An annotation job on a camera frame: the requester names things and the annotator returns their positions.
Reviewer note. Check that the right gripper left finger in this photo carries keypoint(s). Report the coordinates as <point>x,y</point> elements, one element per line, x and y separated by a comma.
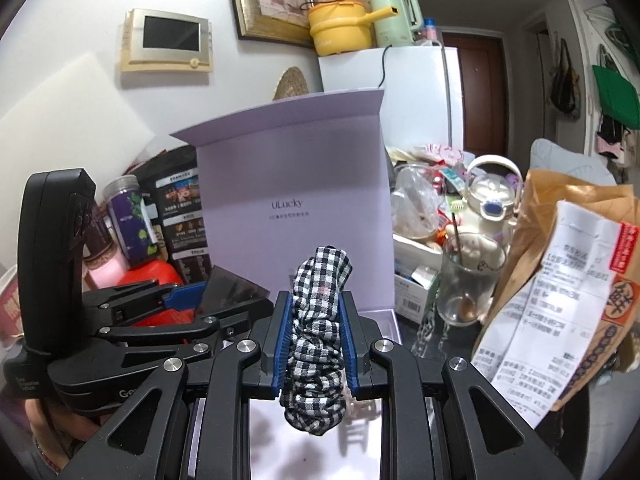
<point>251,369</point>

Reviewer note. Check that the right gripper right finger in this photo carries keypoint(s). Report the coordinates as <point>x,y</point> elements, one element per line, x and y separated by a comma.
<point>412,441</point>

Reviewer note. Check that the gingham checkered scrunchie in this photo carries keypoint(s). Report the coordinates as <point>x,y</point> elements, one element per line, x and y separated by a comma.
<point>312,393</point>

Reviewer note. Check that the small smoky clear box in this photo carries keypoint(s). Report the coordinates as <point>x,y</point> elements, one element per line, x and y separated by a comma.
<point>225,289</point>

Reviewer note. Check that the cream hair claw clip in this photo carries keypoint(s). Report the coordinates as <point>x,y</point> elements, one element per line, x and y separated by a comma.
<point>357,412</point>

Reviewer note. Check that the person right hand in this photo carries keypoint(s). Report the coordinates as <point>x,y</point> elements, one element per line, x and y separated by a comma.
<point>55,428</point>

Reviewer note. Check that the pink paper cup stack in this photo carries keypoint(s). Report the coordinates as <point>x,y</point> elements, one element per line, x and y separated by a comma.
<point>104,262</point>

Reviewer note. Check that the clear drinking glass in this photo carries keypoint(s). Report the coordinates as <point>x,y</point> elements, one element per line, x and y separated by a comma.
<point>471,266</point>

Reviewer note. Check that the purple label jar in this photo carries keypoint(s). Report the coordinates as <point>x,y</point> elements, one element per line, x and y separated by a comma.
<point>126,207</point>

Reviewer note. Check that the long white receipt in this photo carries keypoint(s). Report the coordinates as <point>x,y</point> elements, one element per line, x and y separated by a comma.
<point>536,341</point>

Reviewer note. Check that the black snack pouch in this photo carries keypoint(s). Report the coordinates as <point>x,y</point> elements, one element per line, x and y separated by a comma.
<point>171,193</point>

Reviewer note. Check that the lavender gift box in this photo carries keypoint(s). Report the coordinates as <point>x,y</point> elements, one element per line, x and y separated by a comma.
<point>278,181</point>

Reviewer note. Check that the brown paper bag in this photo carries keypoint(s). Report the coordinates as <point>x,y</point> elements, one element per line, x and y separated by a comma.
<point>544,189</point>

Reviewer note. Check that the white mini fridge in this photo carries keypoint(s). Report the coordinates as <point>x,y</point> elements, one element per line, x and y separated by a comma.
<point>423,97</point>

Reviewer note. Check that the light green kettle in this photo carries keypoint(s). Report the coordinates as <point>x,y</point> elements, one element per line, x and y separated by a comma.
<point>397,30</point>

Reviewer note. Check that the yellow pot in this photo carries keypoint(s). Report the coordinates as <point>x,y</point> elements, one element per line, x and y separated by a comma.
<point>343,26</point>

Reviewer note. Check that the green tote bag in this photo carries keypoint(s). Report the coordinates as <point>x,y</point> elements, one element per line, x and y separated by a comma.
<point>618,97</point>

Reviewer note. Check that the wall intercom panel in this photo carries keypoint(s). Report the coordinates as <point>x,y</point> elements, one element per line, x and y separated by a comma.
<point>159,41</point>

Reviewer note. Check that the gold picture frame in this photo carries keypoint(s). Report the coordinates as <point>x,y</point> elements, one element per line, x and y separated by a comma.
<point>280,21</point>

